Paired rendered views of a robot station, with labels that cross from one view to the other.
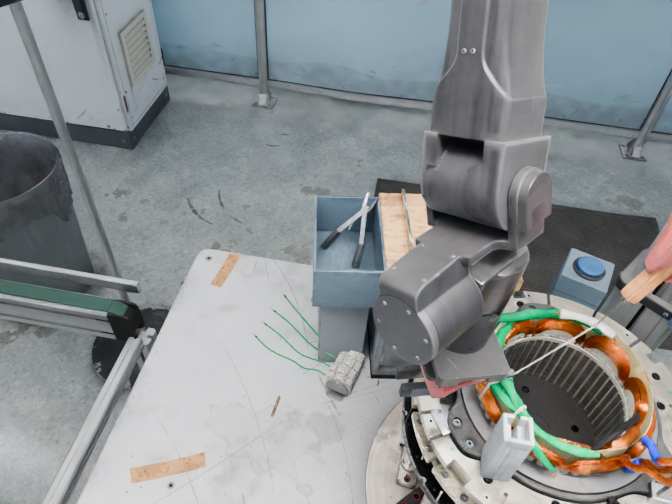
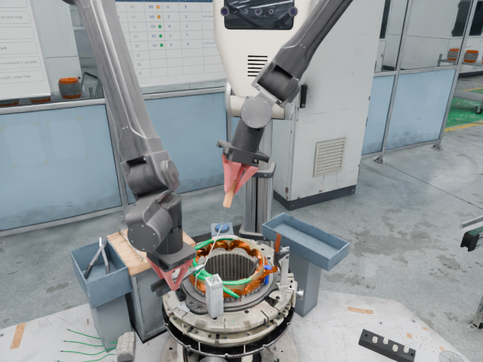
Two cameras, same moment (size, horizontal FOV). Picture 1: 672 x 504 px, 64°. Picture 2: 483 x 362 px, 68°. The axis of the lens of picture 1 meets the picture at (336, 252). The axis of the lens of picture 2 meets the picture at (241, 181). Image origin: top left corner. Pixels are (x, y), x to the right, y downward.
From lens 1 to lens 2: 0.28 m
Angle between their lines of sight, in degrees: 33
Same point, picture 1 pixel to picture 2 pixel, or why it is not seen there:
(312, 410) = not seen: outside the picture
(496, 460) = (212, 302)
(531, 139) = (160, 151)
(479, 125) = (139, 151)
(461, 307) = (162, 218)
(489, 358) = (186, 250)
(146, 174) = not seen: outside the picture
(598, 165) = (218, 207)
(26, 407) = not seen: outside the picture
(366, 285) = (118, 280)
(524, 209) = (168, 174)
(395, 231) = (123, 248)
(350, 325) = (118, 314)
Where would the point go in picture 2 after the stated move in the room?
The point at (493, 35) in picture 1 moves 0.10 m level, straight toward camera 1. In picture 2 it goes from (131, 119) to (134, 138)
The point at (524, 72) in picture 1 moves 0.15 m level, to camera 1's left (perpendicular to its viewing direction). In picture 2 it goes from (147, 129) to (54, 145)
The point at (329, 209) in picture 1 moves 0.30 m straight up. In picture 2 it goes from (80, 256) to (57, 159)
